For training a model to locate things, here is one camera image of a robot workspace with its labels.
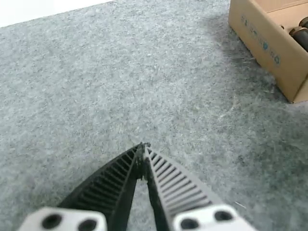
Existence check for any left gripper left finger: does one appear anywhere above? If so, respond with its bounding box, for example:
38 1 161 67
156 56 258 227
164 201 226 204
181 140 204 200
16 142 146 231

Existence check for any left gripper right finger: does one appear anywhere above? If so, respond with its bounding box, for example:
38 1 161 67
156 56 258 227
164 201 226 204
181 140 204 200
143 142 256 231

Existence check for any cardboard box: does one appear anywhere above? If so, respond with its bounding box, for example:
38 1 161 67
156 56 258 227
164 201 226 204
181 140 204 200
228 0 308 104

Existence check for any bolt in black sleeve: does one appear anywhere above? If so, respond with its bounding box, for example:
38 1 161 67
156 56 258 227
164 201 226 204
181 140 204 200
289 26 308 51

